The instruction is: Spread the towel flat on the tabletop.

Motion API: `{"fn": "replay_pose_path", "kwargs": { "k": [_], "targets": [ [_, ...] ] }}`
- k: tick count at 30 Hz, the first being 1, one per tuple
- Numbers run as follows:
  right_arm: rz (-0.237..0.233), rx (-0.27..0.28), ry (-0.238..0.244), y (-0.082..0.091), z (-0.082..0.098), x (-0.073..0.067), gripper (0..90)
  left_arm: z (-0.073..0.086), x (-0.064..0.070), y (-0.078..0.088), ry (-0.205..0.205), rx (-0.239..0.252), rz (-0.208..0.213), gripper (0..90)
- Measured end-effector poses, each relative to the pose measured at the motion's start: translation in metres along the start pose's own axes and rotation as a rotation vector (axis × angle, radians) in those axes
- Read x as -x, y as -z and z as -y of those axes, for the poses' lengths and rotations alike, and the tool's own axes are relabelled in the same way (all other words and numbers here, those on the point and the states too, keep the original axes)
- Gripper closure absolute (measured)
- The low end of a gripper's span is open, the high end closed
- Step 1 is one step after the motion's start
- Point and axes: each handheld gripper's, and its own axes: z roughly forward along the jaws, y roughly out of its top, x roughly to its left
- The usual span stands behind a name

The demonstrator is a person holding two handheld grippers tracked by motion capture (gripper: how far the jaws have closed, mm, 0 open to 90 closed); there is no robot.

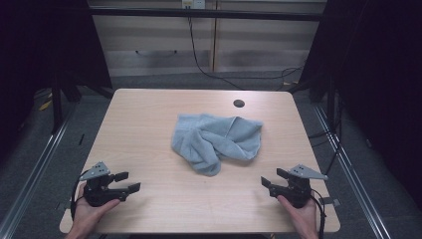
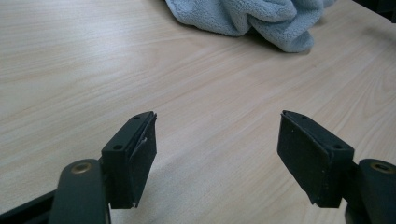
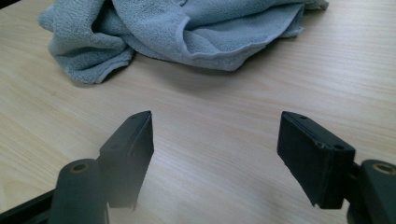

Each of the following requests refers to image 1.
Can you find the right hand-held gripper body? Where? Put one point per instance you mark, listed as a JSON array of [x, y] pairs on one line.
[[297, 194]]

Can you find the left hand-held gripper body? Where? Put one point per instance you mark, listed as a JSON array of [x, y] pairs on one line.
[[99, 194]]

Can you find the light blue towel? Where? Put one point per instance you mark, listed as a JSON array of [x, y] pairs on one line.
[[215, 142]]

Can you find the person's left hand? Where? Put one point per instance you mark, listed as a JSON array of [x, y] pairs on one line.
[[88, 215]]

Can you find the person's right hand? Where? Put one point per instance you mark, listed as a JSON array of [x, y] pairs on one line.
[[305, 219]]

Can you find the grey tape piece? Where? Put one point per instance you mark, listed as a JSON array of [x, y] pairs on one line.
[[330, 201], [64, 205]]

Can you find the small black floor strip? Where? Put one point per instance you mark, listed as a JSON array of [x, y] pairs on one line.
[[81, 139]]

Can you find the black metal stand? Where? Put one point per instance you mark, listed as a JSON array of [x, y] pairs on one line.
[[57, 106], [330, 106]]

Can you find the yellow floor tape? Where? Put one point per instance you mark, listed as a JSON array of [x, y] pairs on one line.
[[45, 104]]

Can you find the black curtain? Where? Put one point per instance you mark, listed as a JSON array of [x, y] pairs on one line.
[[381, 83], [40, 49]]

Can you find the black horizontal metal bar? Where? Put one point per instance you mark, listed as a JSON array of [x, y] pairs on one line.
[[205, 13]]

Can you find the grey metal floor rail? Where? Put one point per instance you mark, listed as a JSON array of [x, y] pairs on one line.
[[351, 169], [36, 169]]

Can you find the white wall socket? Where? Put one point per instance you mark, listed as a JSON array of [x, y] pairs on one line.
[[193, 3]]

